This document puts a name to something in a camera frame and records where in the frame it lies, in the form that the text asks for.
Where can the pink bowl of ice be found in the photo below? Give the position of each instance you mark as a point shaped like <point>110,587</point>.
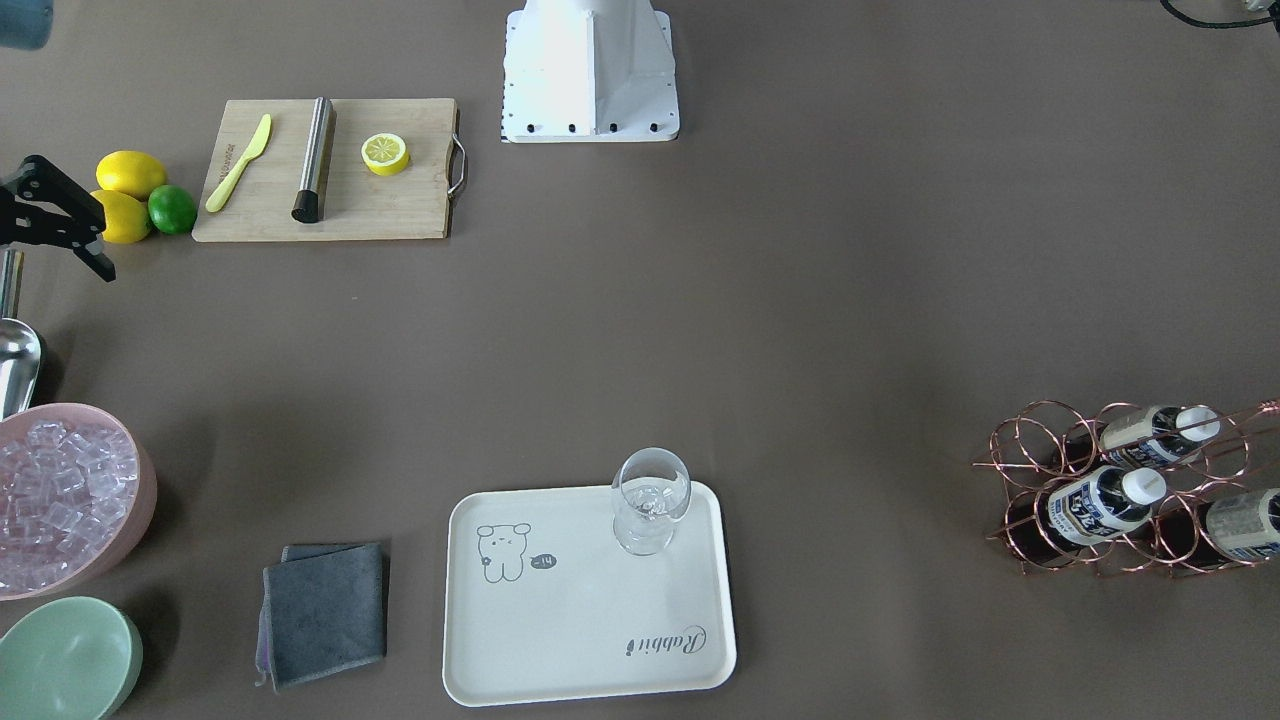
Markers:
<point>79,492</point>

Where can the steel cylinder muddler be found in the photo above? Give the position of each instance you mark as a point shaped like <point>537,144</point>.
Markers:
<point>309,201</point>

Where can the steel ice scoop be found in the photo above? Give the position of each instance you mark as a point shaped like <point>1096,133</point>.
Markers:
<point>22,350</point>

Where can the grey folded cloth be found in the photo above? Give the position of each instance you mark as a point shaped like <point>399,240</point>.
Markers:
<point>323,612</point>

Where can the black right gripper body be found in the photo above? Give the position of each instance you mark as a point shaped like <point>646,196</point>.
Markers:
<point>40,212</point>

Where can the whole yellow lemon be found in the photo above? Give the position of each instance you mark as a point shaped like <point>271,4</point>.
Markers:
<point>132,172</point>

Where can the bamboo cutting board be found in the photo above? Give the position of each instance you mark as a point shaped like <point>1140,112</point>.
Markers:
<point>356,204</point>

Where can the green lime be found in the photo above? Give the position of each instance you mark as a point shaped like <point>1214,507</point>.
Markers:
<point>172,210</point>

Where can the tea bottle white blue label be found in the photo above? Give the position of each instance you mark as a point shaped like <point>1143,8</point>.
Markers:
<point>1242,528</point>

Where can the half lemon slice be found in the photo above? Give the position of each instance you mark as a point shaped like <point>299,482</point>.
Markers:
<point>385,154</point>

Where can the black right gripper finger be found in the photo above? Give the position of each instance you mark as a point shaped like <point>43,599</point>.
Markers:
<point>86,244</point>
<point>39,180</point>

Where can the clear wine glass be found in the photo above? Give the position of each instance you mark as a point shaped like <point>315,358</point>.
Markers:
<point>651,494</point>

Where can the copper wire bottle basket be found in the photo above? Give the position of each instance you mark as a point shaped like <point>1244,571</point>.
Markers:
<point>1179,488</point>

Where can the yellow plastic knife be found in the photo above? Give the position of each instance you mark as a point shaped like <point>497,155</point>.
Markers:
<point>252,151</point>

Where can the cream rabbit serving tray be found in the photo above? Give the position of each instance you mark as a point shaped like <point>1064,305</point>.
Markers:
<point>542,604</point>

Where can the dark tea bottle white cap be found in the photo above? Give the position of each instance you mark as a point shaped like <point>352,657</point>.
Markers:
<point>1155,437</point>

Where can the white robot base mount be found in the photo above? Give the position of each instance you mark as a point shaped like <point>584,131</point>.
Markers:
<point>589,72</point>

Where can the mint green bowl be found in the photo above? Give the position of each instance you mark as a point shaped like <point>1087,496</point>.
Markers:
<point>74,658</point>

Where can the tea bottle cream label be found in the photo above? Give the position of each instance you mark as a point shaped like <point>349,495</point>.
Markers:
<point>1054,528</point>

